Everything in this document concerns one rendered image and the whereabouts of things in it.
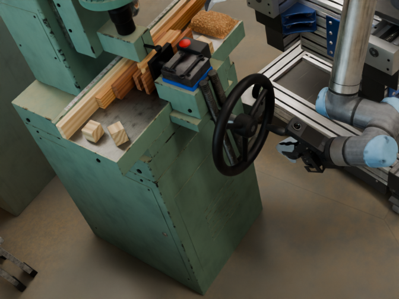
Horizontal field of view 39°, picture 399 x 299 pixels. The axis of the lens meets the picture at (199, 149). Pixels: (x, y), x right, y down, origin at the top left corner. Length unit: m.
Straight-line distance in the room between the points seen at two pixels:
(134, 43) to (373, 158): 0.67
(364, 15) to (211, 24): 0.49
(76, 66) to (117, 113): 0.25
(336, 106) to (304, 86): 1.01
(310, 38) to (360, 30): 0.81
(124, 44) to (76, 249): 1.15
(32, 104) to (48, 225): 0.86
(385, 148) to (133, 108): 0.65
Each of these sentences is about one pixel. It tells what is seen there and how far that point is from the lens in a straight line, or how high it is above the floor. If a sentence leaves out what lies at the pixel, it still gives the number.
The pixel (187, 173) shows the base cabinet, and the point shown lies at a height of 0.62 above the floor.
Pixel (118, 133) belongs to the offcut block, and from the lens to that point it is 1.41.
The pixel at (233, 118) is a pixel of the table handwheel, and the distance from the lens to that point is 1.51.
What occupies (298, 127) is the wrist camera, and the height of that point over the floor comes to 0.84.
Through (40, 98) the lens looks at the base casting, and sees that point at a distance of 1.84.
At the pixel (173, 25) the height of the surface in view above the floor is 0.93.
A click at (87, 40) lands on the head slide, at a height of 1.03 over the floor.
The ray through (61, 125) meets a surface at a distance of 1.48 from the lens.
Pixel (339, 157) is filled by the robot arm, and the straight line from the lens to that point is 1.42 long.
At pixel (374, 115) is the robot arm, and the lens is 1.43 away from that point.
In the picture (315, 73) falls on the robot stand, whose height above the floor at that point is 0.21.
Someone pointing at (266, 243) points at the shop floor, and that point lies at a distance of 2.23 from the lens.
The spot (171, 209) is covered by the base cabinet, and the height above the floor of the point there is 0.56.
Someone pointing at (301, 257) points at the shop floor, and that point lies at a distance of 2.19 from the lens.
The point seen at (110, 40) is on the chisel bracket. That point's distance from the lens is 1.57.
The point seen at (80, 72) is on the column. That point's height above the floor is 0.89.
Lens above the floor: 1.91
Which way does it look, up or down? 48 degrees down
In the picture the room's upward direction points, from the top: 17 degrees counter-clockwise
